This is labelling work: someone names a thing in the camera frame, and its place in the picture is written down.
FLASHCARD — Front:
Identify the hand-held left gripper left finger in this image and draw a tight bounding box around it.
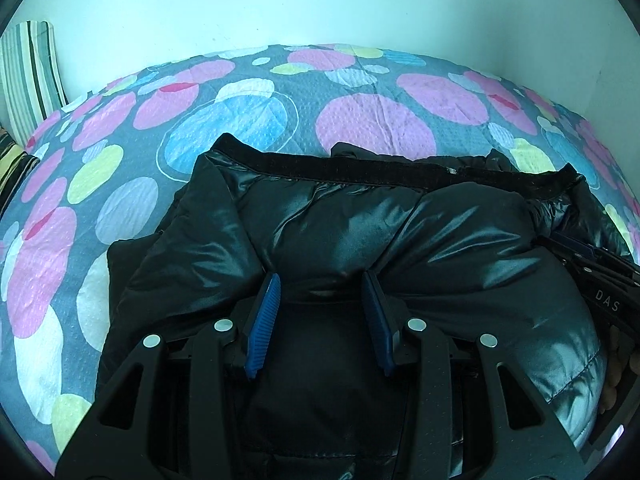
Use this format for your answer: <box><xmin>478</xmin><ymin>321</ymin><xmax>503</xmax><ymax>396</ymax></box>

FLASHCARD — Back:
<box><xmin>54</xmin><ymin>272</ymin><xmax>282</xmax><ymax>480</ymax></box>

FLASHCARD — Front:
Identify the person's right hand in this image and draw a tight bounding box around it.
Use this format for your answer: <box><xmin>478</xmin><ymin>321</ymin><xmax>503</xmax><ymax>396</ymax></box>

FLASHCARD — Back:
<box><xmin>598</xmin><ymin>327</ymin><xmax>635</xmax><ymax>413</ymax></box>

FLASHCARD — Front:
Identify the polka dot bedsheet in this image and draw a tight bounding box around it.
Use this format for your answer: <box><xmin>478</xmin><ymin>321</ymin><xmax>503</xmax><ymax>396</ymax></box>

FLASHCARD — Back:
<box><xmin>0</xmin><ymin>42</ymin><xmax>640</xmax><ymax>466</ymax></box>

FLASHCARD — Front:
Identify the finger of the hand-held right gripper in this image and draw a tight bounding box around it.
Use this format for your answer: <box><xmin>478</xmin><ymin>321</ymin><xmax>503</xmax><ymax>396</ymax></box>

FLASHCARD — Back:
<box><xmin>552</xmin><ymin>230</ymin><xmax>640</xmax><ymax>273</ymax></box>
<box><xmin>536</xmin><ymin>236</ymin><xmax>640</xmax><ymax>293</ymax></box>

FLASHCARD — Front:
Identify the striped pillow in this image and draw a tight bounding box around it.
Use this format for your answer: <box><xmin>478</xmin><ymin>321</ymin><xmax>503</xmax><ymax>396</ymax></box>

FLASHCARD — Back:
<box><xmin>0</xmin><ymin>20</ymin><xmax>68</xmax><ymax>147</ymax></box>

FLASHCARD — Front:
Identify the black puffer jacket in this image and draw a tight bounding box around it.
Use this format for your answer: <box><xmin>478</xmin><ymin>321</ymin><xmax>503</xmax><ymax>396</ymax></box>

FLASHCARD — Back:
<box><xmin>95</xmin><ymin>132</ymin><xmax>640</xmax><ymax>480</ymax></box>

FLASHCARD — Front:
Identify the dark yellow striped cushion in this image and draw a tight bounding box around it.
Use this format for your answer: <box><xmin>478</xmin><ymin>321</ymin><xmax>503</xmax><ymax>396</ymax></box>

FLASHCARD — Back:
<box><xmin>0</xmin><ymin>127</ymin><xmax>41</xmax><ymax>218</ymax></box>

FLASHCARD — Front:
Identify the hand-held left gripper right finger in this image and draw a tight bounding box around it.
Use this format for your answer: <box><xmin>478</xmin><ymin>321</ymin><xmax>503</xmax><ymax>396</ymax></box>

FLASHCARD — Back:
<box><xmin>361</xmin><ymin>271</ymin><xmax>588</xmax><ymax>480</ymax></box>

